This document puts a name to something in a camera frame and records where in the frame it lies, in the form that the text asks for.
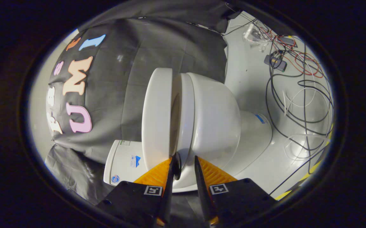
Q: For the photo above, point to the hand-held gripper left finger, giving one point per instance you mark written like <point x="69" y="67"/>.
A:
<point x="169" y="190"/>

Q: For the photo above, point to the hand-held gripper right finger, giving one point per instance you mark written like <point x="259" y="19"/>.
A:
<point x="202" y="190"/>

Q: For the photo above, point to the white toilet lid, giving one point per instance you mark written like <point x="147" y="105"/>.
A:
<point x="157" y="120"/>

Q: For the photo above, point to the white toilet tank cover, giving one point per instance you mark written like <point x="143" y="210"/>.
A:
<point x="111" y="161"/>

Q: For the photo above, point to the white toilet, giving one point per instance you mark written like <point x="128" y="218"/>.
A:
<point x="214" y="120"/>

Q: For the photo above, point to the black backdrop cloth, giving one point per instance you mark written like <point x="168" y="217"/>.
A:
<point x="132" y="79"/>

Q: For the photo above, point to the small black electronic device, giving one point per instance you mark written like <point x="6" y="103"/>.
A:
<point x="275" y="62"/>
<point x="286" y="41"/>

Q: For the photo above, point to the clear plastic bag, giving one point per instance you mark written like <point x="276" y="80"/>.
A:
<point x="254" y="36"/>

